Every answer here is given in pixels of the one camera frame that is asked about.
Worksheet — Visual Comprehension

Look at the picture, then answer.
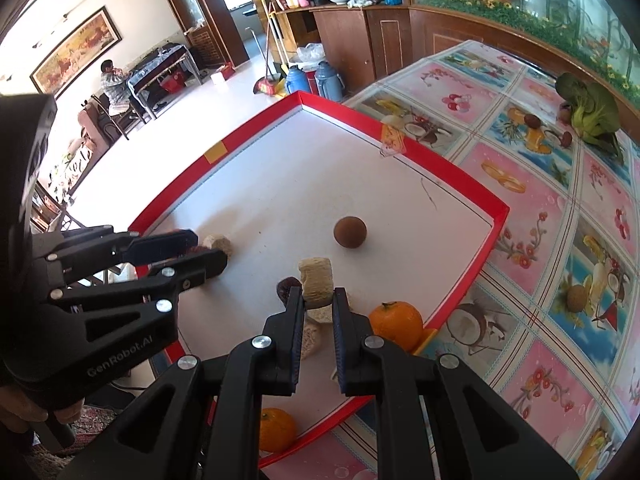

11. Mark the framed wall painting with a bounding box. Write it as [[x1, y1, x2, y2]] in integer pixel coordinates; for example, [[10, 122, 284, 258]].
[[29, 6, 123, 96]]

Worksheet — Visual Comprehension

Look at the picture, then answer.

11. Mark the fruit printed tablecloth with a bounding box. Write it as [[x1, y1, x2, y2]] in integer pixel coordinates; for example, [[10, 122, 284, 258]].
[[260, 40, 640, 480]]

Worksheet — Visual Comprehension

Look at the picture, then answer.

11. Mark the patterned rug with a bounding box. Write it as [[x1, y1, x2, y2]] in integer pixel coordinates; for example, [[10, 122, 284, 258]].
[[70, 390, 151, 441]]

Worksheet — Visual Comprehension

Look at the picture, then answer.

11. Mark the blue thermos flask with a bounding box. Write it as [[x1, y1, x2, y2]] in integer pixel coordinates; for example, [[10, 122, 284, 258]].
[[316, 61, 346, 102], [285, 64, 312, 95]]

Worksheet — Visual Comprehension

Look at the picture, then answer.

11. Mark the red rimmed white tray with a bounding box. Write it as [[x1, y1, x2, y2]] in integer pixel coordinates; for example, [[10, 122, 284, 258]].
[[127, 90, 511, 468]]

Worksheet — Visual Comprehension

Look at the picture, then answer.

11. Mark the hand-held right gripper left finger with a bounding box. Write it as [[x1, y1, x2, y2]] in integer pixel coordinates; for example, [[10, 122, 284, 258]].
[[55, 287, 307, 480]]

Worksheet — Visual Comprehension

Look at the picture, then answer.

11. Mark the person's left hand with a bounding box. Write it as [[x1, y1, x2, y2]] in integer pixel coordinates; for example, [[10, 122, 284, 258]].
[[0, 384, 86, 436]]

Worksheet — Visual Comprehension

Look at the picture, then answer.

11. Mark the tall wooden cabinet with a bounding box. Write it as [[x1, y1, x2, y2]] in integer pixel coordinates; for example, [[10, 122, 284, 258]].
[[155, 0, 251, 71]]

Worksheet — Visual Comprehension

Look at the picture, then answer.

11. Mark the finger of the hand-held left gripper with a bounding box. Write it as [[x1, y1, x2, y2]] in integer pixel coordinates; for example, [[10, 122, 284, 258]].
[[35, 226, 199, 281], [50, 250, 229, 356]]

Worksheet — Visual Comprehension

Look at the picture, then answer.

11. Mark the orange mandarin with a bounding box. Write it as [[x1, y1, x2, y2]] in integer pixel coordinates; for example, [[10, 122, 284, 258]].
[[259, 407, 298, 453], [368, 301, 425, 353]]

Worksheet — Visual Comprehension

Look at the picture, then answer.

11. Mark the wooden chair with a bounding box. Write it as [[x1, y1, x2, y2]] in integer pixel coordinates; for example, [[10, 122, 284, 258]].
[[77, 95, 146, 141]]

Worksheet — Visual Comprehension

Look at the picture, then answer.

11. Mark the peeled sugarcane piece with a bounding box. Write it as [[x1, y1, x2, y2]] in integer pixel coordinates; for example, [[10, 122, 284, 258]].
[[202, 233, 234, 261], [298, 256, 335, 310], [306, 305, 353, 326]]

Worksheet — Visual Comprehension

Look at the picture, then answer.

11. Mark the green bok choy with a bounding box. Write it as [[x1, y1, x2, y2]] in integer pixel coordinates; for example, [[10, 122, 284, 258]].
[[556, 71, 626, 156]]

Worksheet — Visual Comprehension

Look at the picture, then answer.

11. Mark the white plastic bag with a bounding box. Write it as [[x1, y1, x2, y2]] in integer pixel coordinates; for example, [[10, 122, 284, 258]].
[[296, 42, 326, 65]]

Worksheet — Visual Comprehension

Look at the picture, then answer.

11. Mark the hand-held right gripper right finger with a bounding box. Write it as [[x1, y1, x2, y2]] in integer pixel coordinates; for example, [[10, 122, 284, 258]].
[[331, 287, 581, 480]]

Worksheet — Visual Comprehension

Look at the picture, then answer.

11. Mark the dark covered table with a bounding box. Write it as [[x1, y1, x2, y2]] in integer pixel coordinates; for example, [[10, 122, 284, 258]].
[[125, 42, 203, 123]]

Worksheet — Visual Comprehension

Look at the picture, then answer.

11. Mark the brown longan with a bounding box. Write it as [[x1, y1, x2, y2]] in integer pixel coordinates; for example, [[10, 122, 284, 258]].
[[333, 216, 368, 249]]

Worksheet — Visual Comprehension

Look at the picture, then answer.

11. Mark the broom with red head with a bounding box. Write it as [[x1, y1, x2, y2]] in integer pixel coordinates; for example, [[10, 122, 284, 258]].
[[252, 0, 288, 98]]

